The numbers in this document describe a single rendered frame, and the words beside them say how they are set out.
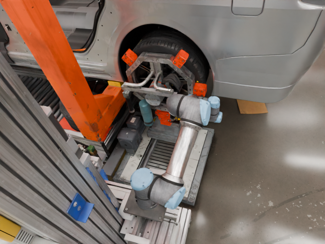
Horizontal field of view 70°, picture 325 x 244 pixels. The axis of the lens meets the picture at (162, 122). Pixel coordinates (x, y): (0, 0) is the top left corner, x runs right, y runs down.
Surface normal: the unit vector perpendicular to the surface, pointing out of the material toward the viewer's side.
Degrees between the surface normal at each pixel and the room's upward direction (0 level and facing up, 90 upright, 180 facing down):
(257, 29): 90
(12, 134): 90
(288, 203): 0
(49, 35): 90
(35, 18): 90
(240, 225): 0
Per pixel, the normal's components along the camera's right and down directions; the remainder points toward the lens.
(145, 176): -0.24, -0.68
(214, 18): -0.34, 0.73
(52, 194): 0.95, 0.14
